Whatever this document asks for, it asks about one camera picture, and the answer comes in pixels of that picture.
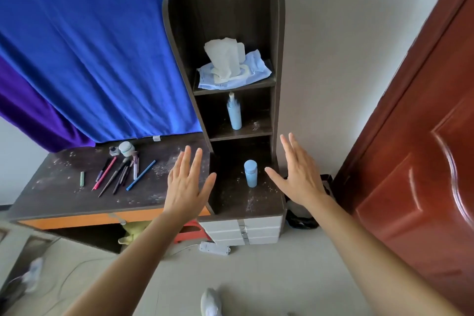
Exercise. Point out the person's right hand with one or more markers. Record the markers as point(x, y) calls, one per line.
point(301, 178)

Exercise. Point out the person's left hand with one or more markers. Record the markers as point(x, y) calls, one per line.
point(185, 193)

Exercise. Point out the blue pencil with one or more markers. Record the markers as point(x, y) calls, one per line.
point(141, 175)

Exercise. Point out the light blue capped bottle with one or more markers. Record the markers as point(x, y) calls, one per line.
point(250, 175)

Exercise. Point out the white round jar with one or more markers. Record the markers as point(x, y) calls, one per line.
point(127, 149)

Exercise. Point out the dark green makeup brush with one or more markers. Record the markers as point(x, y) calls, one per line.
point(113, 178)

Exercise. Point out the small black-capped bottle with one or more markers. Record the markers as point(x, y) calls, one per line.
point(114, 151)

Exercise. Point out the pink pencil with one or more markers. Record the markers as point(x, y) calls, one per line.
point(104, 173)

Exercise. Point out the black pencil with white band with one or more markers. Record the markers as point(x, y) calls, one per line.
point(102, 170)

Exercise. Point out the light blue pump bottle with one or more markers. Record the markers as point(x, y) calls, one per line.
point(234, 115)

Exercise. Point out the mint green tube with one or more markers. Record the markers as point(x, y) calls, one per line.
point(82, 179)

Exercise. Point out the person's left forearm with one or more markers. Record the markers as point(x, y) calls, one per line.
point(133, 267)

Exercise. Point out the person's right forearm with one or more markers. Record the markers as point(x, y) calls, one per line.
point(377, 264)

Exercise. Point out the person's white left shoe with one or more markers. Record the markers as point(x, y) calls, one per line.
point(211, 302)

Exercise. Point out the red plastic stool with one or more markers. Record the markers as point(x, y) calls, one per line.
point(185, 234)

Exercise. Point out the black trash bin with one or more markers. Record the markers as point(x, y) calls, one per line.
point(303, 219)

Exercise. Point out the white drawer cabinet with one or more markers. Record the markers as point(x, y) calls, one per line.
point(226, 228)

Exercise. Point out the white power strip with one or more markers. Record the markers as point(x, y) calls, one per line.
point(214, 248)

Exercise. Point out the yellow elephant toy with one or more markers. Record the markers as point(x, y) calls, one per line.
point(135, 232)

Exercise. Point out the orange drawer front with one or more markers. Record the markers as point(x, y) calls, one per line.
point(74, 220)

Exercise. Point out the light blue tissue pack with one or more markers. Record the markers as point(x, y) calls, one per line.
point(255, 69)

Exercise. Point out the red wooden door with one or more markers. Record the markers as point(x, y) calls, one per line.
point(426, 141)

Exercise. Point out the dark wooden table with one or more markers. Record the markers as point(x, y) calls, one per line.
point(55, 193)

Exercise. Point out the blue towel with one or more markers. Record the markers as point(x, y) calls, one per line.
point(96, 60)

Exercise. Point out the purple towel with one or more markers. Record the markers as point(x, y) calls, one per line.
point(33, 119)

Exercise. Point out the white charger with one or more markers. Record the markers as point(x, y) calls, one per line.
point(34, 273)

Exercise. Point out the dark wooden shelf unit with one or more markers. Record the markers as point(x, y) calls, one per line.
point(229, 8)

